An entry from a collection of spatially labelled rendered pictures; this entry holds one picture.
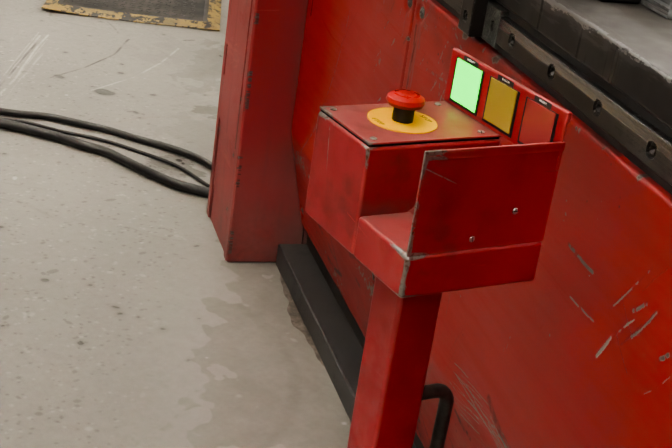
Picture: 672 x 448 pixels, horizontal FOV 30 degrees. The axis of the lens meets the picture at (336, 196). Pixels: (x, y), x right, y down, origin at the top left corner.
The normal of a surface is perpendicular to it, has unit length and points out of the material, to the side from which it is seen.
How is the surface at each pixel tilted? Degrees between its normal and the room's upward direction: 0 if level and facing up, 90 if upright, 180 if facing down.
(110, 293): 0
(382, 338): 90
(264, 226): 90
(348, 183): 90
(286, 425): 0
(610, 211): 90
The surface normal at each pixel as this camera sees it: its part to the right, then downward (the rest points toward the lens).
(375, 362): -0.87, 0.07
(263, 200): 0.26, 0.41
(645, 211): -0.96, -0.02
